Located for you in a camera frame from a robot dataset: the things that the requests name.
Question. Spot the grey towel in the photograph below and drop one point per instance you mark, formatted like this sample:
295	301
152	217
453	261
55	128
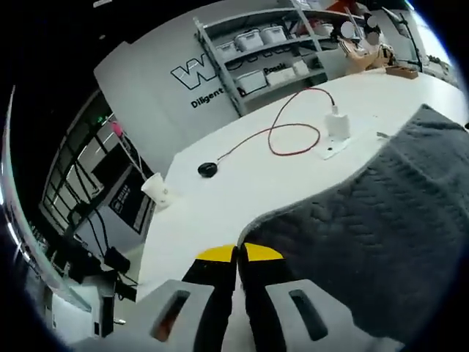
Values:
384	220

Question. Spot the small black round object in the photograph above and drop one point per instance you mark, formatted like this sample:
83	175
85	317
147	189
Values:
207	169

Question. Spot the pink flag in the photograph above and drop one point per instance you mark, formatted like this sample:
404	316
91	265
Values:
117	128

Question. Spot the black sign board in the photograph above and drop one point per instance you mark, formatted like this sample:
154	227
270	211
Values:
132	209

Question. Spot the black equipment stand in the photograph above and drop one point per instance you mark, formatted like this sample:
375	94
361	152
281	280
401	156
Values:
117	258

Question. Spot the black monitor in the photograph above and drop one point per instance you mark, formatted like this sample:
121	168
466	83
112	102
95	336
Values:
110	172

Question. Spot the wooden tray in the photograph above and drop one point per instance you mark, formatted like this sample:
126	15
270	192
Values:
403	72

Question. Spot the white paper cup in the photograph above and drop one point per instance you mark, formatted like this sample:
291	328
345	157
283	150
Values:
157	192

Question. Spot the white flat base plate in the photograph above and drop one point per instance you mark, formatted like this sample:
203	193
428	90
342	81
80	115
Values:
335	149

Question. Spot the white charger block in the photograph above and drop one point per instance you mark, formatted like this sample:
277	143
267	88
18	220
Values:
338	126

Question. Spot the group of white storage boxes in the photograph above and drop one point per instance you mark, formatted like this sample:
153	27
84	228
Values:
247	38

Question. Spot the grey metal shelf rack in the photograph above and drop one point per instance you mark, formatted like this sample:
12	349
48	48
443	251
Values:
222	71

